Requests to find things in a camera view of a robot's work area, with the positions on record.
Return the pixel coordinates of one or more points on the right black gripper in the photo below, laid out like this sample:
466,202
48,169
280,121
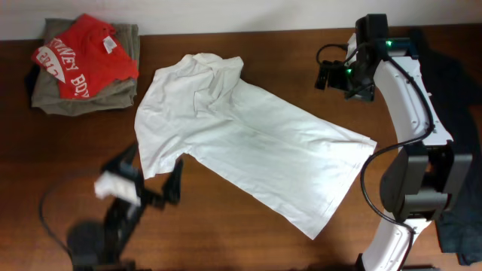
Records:
336,66

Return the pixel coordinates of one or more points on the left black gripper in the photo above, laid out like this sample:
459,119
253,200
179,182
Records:
173,184

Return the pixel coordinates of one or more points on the white t-shirt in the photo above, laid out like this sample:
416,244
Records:
295,163

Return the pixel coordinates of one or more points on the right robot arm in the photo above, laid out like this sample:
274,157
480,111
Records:
432,162

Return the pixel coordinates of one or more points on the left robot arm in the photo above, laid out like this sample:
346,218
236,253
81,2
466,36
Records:
97,245

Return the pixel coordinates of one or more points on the red folded t-shirt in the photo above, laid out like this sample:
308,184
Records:
85,59

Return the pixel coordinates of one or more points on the dark navy garment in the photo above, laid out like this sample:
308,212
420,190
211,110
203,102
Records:
453,92

